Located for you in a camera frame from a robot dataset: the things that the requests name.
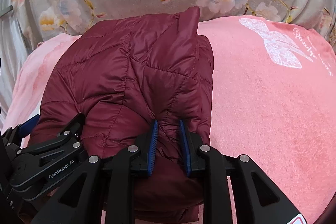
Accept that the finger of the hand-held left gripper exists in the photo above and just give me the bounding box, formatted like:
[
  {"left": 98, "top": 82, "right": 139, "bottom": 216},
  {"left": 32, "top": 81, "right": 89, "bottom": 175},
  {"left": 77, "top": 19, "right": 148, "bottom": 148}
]
[
  {"left": 39, "top": 113, "right": 87, "bottom": 151},
  {"left": 2, "top": 115, "right": 42, "bottom": 149}
]

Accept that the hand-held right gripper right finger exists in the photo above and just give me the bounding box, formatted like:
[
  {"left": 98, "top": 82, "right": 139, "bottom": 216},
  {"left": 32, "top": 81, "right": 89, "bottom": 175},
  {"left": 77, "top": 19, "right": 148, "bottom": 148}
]
[{"left": 179, "top": 119, "right": 303, "bottom": 224}]

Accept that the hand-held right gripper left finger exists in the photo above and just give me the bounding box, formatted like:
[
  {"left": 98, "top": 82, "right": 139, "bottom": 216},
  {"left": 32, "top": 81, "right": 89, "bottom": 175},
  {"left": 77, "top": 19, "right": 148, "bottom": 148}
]
[{"left": 31, "top": 120, "right": 159, "bottom": 224}]

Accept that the maroon quilted puffer jacket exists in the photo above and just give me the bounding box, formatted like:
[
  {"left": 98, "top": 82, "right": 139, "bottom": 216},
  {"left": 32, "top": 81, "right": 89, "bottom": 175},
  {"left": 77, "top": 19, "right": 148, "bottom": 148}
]
[{"left": 30, "top": 6, "right": 214, "bottom": 224}]

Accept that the white cloth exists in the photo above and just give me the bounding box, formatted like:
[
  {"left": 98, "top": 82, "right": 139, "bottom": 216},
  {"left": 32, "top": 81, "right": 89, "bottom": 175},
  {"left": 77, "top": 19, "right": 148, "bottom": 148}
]
[{"left": 0, "top": 0, "right": 32, "bottom": 109}]

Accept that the pink butterfly print blanket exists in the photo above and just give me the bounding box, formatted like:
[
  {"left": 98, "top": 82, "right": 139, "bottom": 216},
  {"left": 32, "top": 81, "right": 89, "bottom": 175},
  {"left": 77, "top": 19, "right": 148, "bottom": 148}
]
[{"left": 0, "top": 15, "right": 336, "bottom": 224}]

